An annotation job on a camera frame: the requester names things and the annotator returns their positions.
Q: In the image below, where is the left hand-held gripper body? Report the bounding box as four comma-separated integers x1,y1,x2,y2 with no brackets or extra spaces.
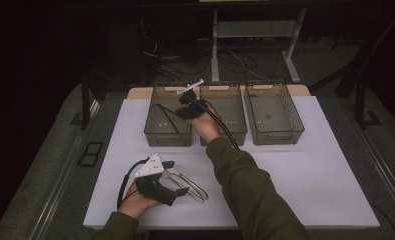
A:
133,153,179,207

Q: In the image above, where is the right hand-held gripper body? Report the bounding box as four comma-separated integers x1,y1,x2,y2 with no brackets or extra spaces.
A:
176,78,208,119

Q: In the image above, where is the metal fork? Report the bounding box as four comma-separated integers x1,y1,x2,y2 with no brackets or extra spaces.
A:
161,171,205,205
160,164,209,201

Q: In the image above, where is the clear brown plastic bin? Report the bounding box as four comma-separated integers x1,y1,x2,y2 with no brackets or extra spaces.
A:
198,83,248,147
143,83,194,148
243,82,306,146

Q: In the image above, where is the person's right hand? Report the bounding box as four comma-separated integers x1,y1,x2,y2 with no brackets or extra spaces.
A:
186,109,221,145

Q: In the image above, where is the person's left hand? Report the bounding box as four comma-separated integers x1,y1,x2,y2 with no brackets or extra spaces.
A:
117,181,163,220

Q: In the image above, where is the white metal stand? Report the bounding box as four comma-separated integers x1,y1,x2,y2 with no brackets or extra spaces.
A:
210,8,308,84

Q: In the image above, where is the black metal stand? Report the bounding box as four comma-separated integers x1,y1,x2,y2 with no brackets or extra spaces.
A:
353,78,383,130
69,73,101,131

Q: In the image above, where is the white table mat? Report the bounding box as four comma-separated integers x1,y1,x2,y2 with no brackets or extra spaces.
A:
83,95,381,230

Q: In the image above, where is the tangle of black cables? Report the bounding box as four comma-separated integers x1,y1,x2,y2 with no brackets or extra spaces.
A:
139,33,263,84

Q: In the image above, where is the left hand-held gripper cable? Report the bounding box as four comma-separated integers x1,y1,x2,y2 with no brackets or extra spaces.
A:
116,157,151,210

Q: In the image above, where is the hand-held gripper cable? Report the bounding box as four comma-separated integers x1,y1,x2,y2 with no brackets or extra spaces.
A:
116,157,151,210
193,98,240,150

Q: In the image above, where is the right hand-held gripper cable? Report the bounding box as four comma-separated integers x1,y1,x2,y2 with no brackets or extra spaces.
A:
193,98,240,150

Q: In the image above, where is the thin white cable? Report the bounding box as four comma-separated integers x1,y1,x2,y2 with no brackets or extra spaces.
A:
227,49,269,81

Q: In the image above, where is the aluminium frame rail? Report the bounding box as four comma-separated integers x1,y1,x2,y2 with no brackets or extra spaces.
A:
348,109,395,218
28,99,101,240

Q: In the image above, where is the thin black cable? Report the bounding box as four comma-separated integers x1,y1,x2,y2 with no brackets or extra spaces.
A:
369,201,395,240

